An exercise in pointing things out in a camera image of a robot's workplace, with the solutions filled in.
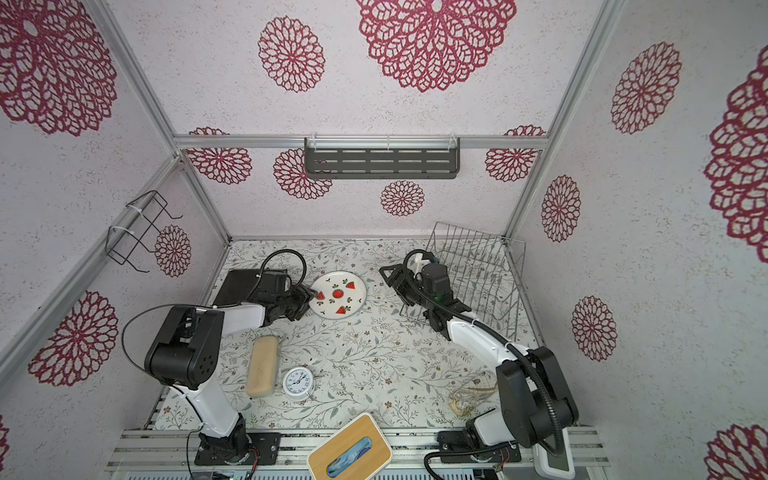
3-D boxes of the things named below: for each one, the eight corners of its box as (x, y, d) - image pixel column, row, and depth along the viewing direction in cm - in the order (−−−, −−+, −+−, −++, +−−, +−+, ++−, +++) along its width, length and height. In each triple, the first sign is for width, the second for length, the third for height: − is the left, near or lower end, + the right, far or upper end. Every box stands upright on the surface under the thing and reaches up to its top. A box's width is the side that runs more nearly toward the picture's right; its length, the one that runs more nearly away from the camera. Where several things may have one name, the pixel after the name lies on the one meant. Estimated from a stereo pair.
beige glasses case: (247, 399, 83) (241, 394, 80) (255, 344, 94) (250, 337, 91) (275, 396, 84) (271, 391, 81) (281, 341, 95) (277, 334, 91)
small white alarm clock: (284, 401, 83) (279, 396, 80) (290, 372, 88) (285, 366, 85) (312, 401, 83) (309, 396, 80) (316, 372, 88) (313, 366, 85)
